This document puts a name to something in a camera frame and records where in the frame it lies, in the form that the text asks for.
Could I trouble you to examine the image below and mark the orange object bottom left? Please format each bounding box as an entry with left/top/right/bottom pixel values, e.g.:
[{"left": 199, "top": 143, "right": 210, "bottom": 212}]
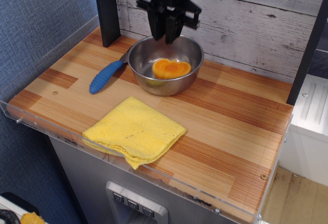
[{"left": 20, "top": 212, "right": 46, "bottom": 224}]

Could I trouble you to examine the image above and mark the black object bottom left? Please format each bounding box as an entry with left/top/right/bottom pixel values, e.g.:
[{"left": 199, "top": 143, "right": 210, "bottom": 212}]
[{"left": 0, "top": 192, "right": 39, "bottom": 224}]

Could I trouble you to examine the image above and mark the blue handled utensil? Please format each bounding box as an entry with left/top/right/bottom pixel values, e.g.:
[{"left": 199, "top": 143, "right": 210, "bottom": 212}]
[{"left": 89, "top": 52, "right": 128, "bottom": 94}]

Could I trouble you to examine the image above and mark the yellow folded cloth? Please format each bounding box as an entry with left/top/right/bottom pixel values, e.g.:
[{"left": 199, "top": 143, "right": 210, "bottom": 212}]
[{"left": 82, "top": 96, "right": 186, "bottom": 170}]

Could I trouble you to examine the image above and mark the grey toy fridge cabinet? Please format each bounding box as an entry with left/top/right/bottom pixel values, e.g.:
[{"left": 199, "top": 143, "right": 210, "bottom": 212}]
[{"left": 48, "top": 135, "right": 236, "bottom": 224}]

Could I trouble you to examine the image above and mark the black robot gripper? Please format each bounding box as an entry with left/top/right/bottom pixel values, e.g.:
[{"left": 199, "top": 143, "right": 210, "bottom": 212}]
[{"left": 137, "top": 0, "right": 201, "bottom": 44}]

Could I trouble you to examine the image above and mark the black vertical post right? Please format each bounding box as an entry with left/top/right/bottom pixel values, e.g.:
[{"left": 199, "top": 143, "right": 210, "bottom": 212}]
[{"left": 286, "top": 0, "right": 327, "bottom": 105}]

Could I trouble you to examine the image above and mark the black vertical post left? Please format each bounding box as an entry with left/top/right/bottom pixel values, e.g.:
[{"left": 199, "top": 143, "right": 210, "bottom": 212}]
[{"left": 96, "top": 0, "right": 121, "bottom": 47}]

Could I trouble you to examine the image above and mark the stainless steel bowl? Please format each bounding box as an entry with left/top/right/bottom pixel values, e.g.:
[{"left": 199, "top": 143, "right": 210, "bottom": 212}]
[{"left": 127, "top": 36, "right": 204, "bottom": 96}]

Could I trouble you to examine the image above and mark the white toy sink counter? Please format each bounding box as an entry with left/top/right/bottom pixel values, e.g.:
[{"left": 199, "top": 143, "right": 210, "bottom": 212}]
[{"left": 279, "top": 75, "right": 327, "bottom": 186}]

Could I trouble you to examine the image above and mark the clear acrylic table guard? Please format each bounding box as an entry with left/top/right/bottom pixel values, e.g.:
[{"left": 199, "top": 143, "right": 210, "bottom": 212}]
[{"left": 6, "top": 11, "right": 292, "bottom": 223}]

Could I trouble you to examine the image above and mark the silver dispenser button panel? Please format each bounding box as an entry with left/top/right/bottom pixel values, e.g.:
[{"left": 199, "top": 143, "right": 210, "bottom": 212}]
[{"left": 106, "top": 181, "right": 169, "bottom": 223}]

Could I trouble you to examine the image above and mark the black vertical post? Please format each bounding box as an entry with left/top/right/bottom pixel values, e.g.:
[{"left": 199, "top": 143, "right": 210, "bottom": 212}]
[
  {"left": 286, "top": 0, "right": 327, "bottom": 105},
  {"left": 96, "top": 0, "right": 121, "bottom": 47}
]

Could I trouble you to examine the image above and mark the orange plastic toy food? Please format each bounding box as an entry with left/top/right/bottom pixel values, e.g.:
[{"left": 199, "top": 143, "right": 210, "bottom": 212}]
[{"left": 152, "top": 58, "right": 192, "bottom": 79}]

